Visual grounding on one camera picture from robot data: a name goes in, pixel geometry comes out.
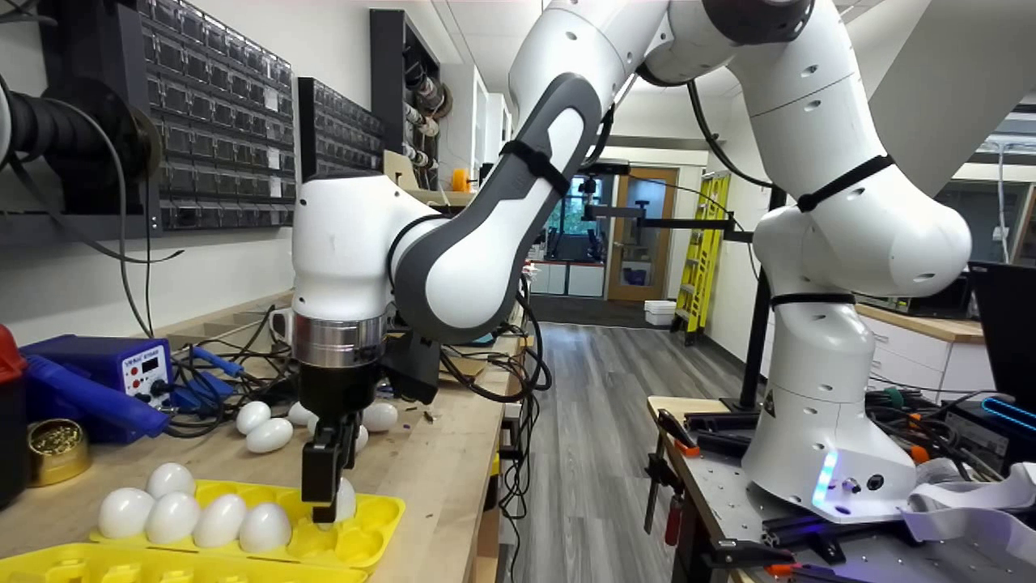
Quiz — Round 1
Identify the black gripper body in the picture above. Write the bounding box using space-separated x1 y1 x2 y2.
296 362 386 435

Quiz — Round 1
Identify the yellow plastic egg tray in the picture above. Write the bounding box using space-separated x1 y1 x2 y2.
0 477 408 583

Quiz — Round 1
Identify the blue soldering station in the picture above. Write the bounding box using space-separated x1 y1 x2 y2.
20 334 177 414

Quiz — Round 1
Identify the small dark drawer organizer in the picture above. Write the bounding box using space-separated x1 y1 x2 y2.
296 75 388 184

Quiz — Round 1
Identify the large dark drawer organizer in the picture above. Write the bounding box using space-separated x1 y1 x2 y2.
135 0 297 232

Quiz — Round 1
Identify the red and black toolbox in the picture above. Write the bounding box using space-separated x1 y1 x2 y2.
0 320 28 513

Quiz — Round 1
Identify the black orange bar clamp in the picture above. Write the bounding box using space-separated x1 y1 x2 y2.
642 409 707 546

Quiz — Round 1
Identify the white floor bin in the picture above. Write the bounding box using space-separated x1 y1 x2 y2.
642 298 681 330

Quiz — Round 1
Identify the metal robot mounting table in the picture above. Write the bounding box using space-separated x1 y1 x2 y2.
646 393 1036 583

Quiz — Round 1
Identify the black case blue trim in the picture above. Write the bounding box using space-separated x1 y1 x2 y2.
939 393 1036 481

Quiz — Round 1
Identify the black laptop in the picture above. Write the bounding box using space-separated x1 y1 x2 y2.
969 257 1036 414

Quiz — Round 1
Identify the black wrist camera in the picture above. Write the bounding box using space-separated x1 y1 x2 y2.
386 323 444 409

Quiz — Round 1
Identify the black cable tangle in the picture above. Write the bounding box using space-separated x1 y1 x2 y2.
164 312 302 436

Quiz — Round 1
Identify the black wire spool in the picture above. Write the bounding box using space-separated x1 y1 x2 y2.
0 81 145 216

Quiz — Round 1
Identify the black camera stand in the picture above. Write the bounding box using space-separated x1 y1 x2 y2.
587 159 777 419

